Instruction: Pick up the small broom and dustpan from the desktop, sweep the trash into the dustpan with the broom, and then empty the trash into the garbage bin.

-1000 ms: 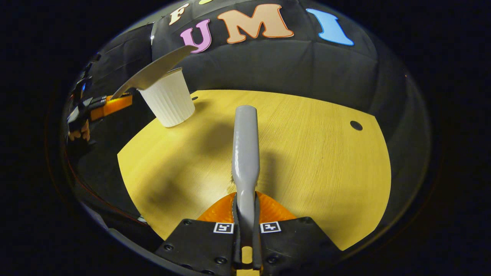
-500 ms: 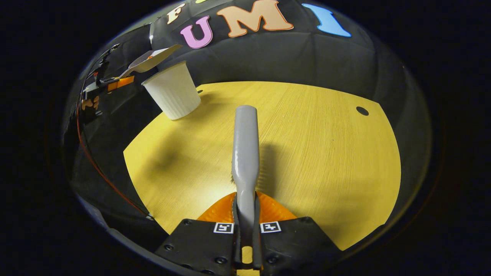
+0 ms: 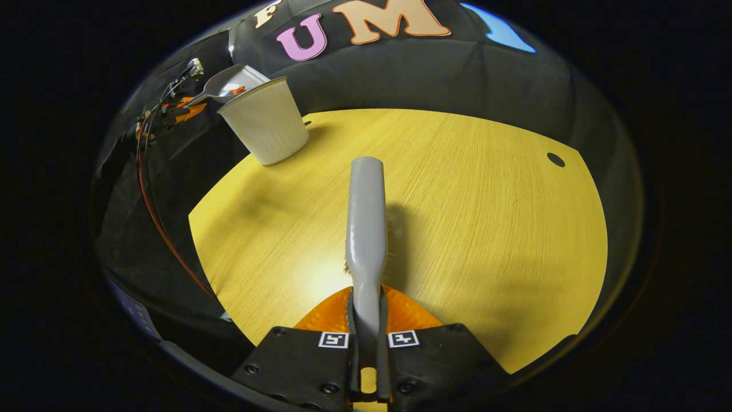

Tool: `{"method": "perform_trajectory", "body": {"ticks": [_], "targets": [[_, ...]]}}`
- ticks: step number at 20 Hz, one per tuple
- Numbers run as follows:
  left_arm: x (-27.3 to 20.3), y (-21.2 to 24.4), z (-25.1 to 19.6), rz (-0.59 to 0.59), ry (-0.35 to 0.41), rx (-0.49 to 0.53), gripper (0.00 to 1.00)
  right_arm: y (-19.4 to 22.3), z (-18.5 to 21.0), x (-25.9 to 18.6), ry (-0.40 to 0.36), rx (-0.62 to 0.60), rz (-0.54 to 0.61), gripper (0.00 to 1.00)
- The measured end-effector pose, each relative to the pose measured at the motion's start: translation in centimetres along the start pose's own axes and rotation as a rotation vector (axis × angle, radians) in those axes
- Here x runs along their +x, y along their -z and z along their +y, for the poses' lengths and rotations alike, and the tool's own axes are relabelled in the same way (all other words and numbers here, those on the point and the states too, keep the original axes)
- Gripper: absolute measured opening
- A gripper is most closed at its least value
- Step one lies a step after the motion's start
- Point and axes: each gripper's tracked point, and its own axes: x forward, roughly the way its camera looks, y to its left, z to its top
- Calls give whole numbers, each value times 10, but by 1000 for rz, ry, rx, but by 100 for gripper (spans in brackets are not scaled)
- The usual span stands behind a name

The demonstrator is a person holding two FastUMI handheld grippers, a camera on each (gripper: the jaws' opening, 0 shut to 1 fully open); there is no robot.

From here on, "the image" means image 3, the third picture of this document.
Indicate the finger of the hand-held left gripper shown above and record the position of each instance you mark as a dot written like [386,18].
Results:
[193,113]
[184,102]

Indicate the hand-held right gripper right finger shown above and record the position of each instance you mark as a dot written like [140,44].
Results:
[434,366]

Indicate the small grey broom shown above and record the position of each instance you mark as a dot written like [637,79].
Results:
[366,229]

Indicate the grey dustpan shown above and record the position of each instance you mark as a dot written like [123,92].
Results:
[220,83]

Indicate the black backdrop cloth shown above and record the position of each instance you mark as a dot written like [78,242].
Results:
[429,74]

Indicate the orange wrapper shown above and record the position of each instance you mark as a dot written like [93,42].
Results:
[237,90]

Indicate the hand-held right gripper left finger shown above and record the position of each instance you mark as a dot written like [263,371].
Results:
[303,366]

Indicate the white ribbed garbage bin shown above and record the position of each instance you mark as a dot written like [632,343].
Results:
[266,123]

